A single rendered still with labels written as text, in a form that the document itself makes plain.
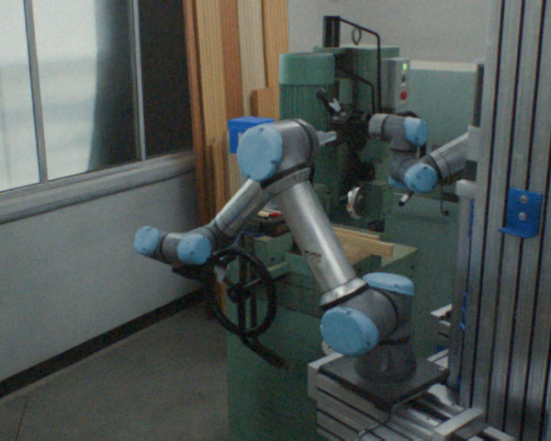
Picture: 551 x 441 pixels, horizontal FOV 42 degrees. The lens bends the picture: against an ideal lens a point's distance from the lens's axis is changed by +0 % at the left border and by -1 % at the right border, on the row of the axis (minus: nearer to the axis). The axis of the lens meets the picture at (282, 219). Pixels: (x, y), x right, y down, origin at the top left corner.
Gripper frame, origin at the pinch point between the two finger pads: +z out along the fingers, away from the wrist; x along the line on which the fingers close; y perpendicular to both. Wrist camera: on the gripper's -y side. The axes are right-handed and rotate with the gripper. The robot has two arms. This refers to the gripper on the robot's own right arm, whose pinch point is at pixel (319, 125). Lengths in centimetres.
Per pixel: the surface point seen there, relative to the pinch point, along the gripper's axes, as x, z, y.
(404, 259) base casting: 8, -10, -65
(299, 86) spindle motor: -9.3, 9.2, 5.8
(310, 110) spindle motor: -5.5, 6.3, -0.6
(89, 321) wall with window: 65, 147, -92
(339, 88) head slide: -19.8, 5.5, -6.8
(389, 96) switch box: -30.3, -2.7, -22.3
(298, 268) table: 35.8, 2.5, -27.3
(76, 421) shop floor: 107, 105, -77
